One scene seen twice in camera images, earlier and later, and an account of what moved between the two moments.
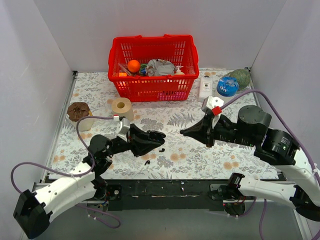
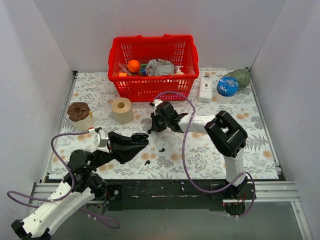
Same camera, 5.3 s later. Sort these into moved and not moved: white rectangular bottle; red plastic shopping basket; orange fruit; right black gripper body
Moved: right black gripper body
Not moved: orange fruit; white rectangular bottle; red plastic shopping basket
